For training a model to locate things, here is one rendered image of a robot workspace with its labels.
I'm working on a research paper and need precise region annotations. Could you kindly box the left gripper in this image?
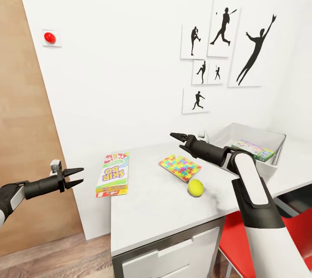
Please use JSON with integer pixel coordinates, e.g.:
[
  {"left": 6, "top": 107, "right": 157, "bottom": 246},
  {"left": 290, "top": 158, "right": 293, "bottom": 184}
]
[{"left": 38, "top": 168, "right": 84, "bottom": 195}]

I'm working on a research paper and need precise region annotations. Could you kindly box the jigsaw puzzle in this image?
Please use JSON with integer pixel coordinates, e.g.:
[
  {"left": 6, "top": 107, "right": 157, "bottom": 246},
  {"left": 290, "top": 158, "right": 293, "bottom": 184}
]
[{"left": 159, "top": 154, "right": 202, "bottom": 182}]

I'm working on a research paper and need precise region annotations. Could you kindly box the toy box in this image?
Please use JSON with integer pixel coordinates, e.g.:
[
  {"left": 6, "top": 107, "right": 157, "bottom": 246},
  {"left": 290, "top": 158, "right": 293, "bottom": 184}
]
[{"left": 209, "top": 123, "right": 287, "bottom": 184}]

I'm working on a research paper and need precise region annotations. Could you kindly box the board game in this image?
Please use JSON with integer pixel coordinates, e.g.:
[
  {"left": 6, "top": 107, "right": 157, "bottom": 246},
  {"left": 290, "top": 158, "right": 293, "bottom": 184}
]
[
  {"left": 96, "top": 153, "right": 130, "bottom": 198},
  {"left": 231, "top": 140, "right": 275, "bottom": 162}
]

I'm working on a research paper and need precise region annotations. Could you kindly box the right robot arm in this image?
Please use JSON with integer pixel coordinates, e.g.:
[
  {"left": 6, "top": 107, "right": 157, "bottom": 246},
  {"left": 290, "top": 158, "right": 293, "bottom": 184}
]
[{"left": 170, "top": 131, "right": 312, "bottom": 278}]

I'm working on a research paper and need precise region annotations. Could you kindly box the tennis ball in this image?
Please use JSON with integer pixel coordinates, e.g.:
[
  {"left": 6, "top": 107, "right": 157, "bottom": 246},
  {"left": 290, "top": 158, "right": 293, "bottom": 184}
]
[{"left": 188, "top": 179, "right": 204, "bottom": 196}]

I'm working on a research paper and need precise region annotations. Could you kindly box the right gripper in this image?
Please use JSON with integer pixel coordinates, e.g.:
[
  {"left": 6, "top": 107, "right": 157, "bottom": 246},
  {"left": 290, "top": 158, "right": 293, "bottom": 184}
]
[{"left": 170, "top": 133, "right": 214, "bottom": 162}]

